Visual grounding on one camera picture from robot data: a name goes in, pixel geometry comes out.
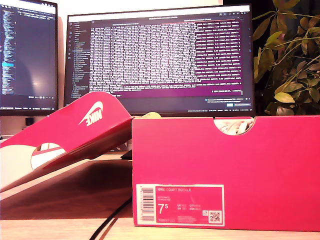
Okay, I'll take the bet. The red Nike shoebox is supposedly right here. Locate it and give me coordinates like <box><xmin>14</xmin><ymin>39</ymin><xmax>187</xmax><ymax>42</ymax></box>
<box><xmin>0</xmin><ymin>91</ymin><xmax>320</xmax><ymax>233</ymax></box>

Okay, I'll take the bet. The wide computer monitor with terminal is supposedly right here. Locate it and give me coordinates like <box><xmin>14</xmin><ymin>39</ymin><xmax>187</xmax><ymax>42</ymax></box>
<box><xmin>63</xmin><ymin>3</ymin><xmax>257</xmax><ymax>119</ymax></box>

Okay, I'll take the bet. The white wrapping paper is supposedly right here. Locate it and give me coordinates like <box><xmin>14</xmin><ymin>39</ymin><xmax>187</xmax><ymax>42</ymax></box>
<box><xmin>215</xmin><ymin>119</ymin><xmax>255</xmax><ymax>137</ymax></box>

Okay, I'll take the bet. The green leafy houseplant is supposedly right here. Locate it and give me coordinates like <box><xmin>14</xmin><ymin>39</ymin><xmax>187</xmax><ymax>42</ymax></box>
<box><xmin>251</xmin><ymin>0</ymin><xmax>320</xmax><ymax>117</ymax></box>

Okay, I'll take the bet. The narrow-view computer monitor with code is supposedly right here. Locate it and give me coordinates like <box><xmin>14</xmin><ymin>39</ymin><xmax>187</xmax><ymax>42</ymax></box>
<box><xmin>0</xmin><ymin>0</ymin><xmax>60</xmax><ymax>117</ymax></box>

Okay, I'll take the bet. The black cable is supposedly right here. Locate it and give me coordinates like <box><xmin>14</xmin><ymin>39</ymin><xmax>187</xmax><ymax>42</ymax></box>
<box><xmin>89</xmin><ymin>199</ymin><xmax>133</xmax><ymax>240</ymax></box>

